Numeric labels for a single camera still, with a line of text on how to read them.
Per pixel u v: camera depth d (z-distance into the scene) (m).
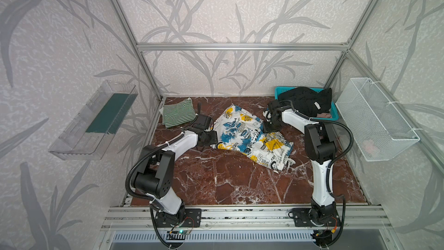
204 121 0.75
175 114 1.08
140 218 0.75
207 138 0.80
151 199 0.50
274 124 0.88
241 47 0.97
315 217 0.66
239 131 1.00
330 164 0.58
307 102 1.05
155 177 0.46
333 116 1.00
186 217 0.73
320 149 0.57
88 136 0.64
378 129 0.63
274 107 0.84
